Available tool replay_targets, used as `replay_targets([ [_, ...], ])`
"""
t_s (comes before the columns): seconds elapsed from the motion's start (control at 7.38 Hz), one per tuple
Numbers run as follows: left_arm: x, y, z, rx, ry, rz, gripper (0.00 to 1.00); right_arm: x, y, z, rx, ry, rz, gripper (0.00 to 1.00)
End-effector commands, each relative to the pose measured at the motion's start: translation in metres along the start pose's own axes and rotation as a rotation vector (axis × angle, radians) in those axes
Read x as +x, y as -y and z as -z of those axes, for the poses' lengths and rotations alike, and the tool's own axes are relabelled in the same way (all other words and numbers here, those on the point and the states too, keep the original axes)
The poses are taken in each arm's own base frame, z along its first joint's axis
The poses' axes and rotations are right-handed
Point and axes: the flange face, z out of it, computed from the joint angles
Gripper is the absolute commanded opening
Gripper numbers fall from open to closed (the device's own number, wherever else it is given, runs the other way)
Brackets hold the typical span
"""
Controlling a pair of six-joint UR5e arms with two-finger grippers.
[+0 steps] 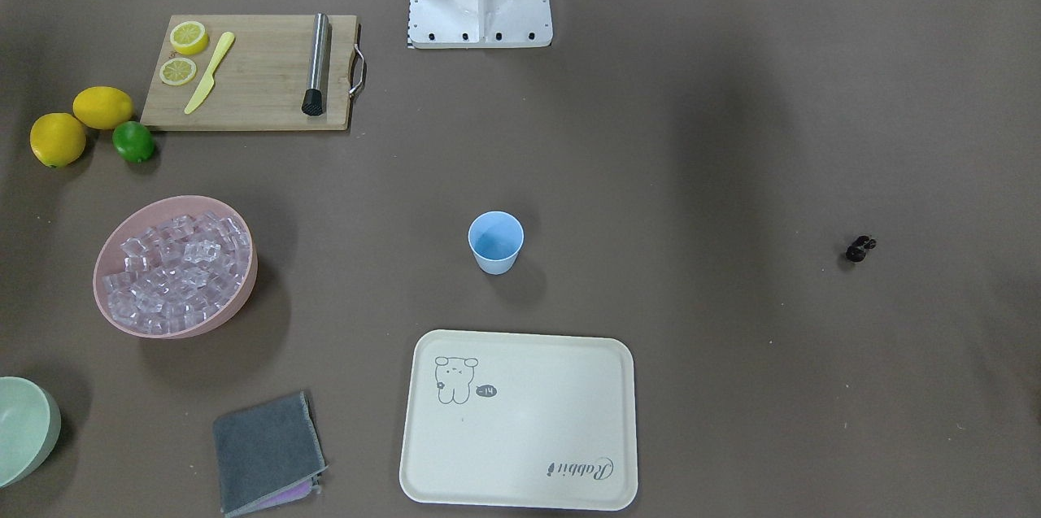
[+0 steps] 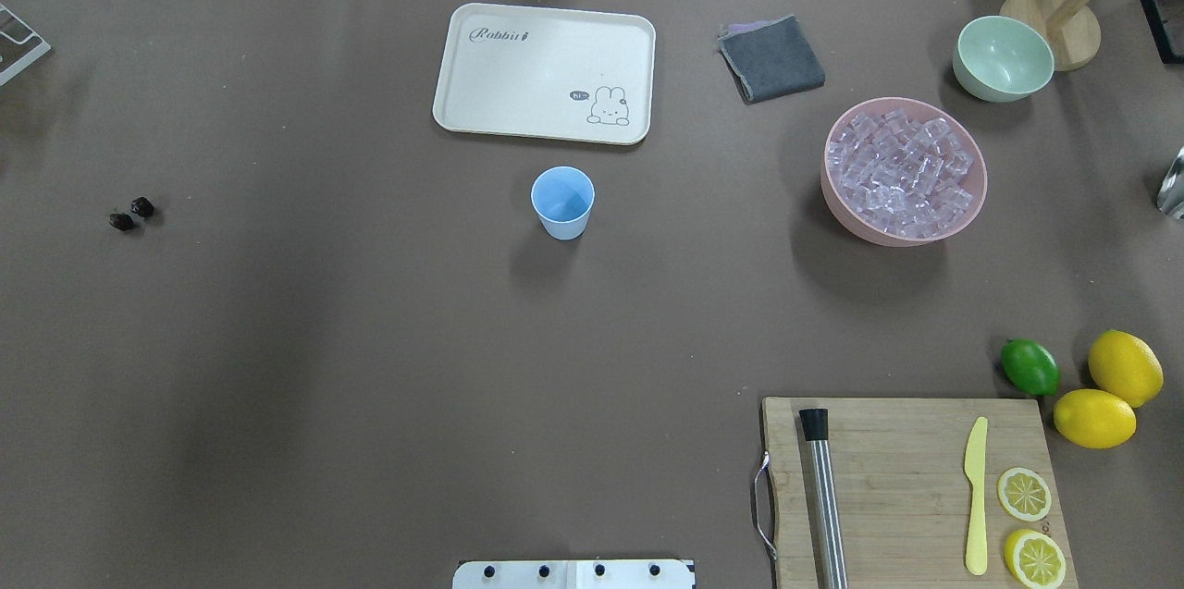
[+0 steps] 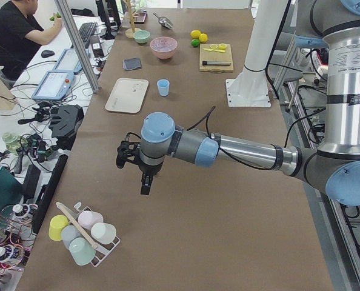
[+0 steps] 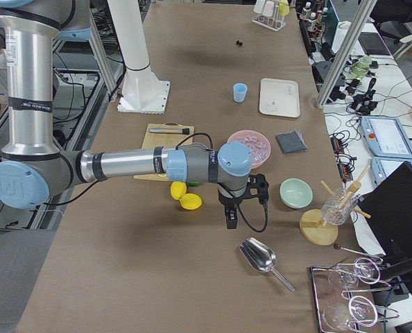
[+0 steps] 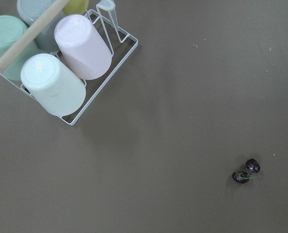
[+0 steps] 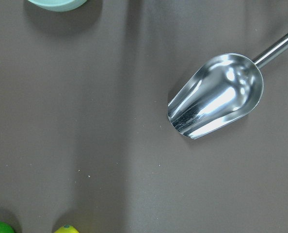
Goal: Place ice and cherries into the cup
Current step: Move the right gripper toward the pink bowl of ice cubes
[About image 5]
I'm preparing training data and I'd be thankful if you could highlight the grey plastic cup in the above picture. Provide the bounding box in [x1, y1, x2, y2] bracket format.
[16, 0, 67, 52]

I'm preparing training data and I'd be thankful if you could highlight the white plastic cup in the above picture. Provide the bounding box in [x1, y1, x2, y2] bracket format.
[20, 53, 86, 117]

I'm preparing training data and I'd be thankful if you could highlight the white wire cup rack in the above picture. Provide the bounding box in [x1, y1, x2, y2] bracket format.
[0, 0, 139, 126]

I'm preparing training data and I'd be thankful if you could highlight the mint green plastic cup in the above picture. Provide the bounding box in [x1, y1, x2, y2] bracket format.
[0, 15, 39, 81]

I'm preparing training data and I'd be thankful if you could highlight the wooden rack handle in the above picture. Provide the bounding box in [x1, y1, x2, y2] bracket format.
[0, 0, 70, 76]

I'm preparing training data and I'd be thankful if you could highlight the yellow plastic cup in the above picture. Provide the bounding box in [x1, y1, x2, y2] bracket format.
[63, 0, 89, 16]

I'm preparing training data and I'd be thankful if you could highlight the pink plastic cup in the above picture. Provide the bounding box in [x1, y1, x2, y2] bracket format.
[54, 15, 112, 80]

